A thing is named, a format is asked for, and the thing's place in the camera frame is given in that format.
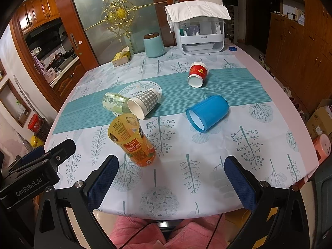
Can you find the pink plastic stool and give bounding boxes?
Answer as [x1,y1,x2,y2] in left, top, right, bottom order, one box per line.
[312,133,332,162]

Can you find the kitchen counter cabinet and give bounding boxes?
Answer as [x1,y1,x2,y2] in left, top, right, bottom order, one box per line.
[50,56,87,105]

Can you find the teal canister with brown lid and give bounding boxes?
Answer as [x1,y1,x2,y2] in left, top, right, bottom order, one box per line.
[143,32,166,58]

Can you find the white plastic storage box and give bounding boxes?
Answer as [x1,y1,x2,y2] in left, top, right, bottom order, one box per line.
[178,18,226,55]

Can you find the blue plastic cup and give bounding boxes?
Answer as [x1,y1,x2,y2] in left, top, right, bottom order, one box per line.
[186,95,230,133]

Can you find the wooden kitchen cabinets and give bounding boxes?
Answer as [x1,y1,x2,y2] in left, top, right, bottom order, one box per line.
[15,0,62,35]

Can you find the person's pink-trousered legs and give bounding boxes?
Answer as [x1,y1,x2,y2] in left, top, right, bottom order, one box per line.
[109,213,227,249]

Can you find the red bucket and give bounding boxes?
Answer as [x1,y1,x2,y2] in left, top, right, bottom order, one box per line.
[27,113,45,133]

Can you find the pale green printed cup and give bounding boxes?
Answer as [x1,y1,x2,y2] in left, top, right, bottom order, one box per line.
[102,92,131,117]

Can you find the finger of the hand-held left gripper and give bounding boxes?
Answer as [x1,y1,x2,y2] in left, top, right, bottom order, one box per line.
[43,138,76,168]
[7,145,52,174]

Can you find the leaf-print tablecloth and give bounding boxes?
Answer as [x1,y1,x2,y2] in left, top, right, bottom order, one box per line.
[52,38,306,217]

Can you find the glass door with gold ornament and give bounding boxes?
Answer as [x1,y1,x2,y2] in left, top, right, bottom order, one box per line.
[67,0,177,66]

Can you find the black cable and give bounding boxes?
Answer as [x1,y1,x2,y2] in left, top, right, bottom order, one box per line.
[119,219,148,249]
[206,214,223,249]

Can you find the wooden wall cabinet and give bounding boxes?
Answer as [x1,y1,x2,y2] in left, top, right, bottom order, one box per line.
[265,0,332,116]

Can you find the cardboard box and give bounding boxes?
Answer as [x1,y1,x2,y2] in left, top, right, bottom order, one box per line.
[306,100,332,140]

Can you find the yellow tissue box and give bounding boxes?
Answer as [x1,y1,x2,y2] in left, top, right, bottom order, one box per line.
[112,46,131,67]

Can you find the black range hood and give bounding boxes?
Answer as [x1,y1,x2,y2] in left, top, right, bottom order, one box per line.
[24,22,66,48]

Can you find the grey checked paper cup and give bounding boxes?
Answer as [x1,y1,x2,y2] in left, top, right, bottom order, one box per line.
[127,88,162,120]

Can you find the white cloth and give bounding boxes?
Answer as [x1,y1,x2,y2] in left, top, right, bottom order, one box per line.
[165,1,232,33]

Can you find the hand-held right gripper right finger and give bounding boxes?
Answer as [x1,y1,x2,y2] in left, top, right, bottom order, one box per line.
[223,156,310,249]

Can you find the red paper cup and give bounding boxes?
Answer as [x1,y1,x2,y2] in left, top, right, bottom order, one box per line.
[188,62,209,88]

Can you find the orange yellow printed cup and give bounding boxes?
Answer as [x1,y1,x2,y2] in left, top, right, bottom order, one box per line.
[107,113,157,167]

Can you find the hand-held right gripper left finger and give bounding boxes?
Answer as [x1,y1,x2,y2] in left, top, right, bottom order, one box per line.
[34,155,120,249]

